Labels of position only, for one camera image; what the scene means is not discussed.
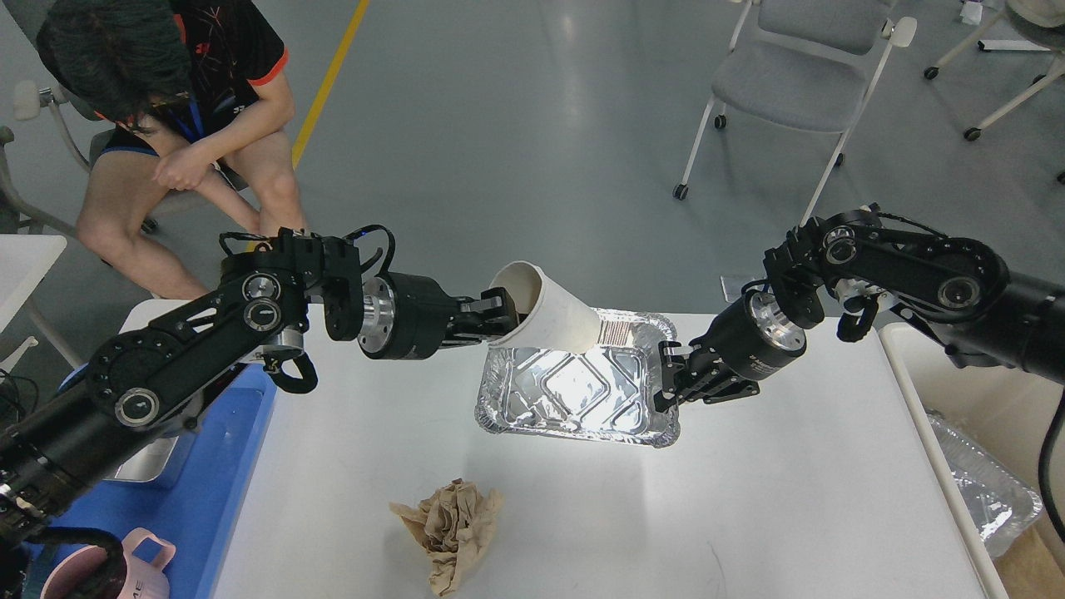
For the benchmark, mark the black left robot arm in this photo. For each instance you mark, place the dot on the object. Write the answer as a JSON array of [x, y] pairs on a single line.
[[150, 383]]

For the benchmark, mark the crumpled brown paper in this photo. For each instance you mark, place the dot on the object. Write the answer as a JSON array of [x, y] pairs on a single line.
[[454, 526]]

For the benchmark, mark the person in patterned shirt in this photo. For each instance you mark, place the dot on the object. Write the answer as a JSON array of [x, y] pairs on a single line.
[[199, 100]]

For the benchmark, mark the white side table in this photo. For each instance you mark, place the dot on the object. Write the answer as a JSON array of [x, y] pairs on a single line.
[[25, 260]]

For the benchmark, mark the floor outlet cover left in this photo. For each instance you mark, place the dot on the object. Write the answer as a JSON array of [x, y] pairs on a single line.
[[732, 286]]

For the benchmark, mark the grey office chair right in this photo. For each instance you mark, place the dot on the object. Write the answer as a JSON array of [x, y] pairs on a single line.
[[808, 65]]

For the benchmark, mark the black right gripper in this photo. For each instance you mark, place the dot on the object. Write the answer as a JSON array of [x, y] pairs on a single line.
[[749, 341]]

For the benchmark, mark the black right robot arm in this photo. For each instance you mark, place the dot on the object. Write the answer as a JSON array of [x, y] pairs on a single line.
[[954, 290]]

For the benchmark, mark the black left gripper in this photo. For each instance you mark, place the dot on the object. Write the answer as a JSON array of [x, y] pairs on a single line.
[[411, 317]]

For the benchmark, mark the white paper cup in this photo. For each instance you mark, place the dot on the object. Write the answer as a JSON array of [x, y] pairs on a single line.
[[555, 319]]

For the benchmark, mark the white plastic bin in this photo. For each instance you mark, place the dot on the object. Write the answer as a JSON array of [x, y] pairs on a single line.
[[1008, 412]]

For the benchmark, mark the stainless steel tray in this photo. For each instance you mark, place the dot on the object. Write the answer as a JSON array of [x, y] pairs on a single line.
[[159, 465]]

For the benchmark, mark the aluminium foil tray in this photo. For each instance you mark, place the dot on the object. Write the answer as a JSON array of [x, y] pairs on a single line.
[[605, 394]]

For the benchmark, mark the pink plastic mug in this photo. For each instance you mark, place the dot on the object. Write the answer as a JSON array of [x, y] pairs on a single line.
[[134, 569]]

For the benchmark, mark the blue plastic tray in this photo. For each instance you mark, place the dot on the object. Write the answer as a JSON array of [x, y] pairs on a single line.
[[199, 513]]

